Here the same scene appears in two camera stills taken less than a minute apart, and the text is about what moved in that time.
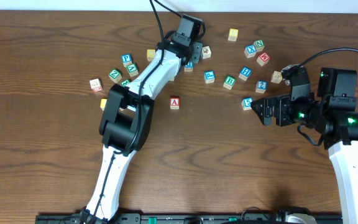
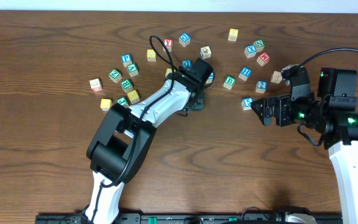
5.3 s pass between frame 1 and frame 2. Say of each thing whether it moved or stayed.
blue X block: stayed
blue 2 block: stayed
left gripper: moved
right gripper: stayed
